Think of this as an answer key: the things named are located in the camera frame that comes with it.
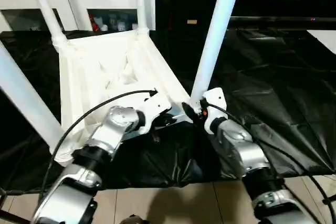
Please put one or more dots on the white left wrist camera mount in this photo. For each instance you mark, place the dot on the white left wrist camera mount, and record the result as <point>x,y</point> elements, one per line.
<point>155,103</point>

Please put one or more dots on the small tan label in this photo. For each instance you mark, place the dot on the small tan label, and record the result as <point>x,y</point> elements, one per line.
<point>192,22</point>

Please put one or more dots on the white flat sheet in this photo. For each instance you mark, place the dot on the white flat sheet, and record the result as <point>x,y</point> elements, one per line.
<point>325,40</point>

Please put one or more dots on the black plastic mat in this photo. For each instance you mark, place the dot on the black plastic mat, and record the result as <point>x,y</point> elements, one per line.
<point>273,87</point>

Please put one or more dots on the white jar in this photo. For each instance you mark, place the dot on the white jar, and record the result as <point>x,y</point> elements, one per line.
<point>121,26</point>

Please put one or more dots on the black folding stand legs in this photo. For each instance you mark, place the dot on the black folding stand legs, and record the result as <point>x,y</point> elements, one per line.
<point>10,217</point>

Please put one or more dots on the black robot left foot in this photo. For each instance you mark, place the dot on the black robot left foot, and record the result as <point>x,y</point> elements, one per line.
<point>133,220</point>

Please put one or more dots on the red bottle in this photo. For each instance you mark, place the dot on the red bottle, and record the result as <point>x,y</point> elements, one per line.
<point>93,23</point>

